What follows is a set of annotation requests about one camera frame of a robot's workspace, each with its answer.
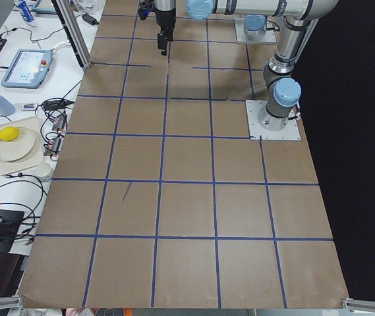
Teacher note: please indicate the blue plastic cup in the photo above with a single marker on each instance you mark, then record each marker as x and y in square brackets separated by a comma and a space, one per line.
[6, 107]

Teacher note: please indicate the beige tray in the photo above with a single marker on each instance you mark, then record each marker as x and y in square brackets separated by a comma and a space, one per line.
[35, 156]

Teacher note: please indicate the beige plate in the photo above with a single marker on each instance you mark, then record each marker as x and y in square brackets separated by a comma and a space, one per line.
[20, 147]

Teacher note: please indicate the blue teach pendant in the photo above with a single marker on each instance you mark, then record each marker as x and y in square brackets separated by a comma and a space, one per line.
[28, 69]

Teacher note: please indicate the black power adapter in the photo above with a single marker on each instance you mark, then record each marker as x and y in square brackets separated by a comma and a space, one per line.
[90, 19]

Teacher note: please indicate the milk carton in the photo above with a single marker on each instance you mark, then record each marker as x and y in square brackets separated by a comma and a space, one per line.
[25, 12]

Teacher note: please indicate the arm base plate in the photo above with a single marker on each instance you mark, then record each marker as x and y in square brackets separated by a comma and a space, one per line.
[254, 29]
[263, 126]

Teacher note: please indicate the white paper cup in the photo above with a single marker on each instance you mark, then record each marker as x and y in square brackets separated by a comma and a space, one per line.
[44, 172]

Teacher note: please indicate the yellow lemon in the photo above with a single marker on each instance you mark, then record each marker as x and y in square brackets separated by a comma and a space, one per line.
[9, 134]

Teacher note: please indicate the aluminium frame post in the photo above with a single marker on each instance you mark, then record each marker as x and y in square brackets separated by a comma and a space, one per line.
[70, 25]

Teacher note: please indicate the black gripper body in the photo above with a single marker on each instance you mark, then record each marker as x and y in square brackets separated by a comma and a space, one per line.
[165, 20]

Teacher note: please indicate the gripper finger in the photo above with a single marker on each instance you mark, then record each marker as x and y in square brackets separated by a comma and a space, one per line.
[163, 38]

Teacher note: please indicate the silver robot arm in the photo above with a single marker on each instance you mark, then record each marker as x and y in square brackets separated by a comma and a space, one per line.
[284, 92]
[297, 15]

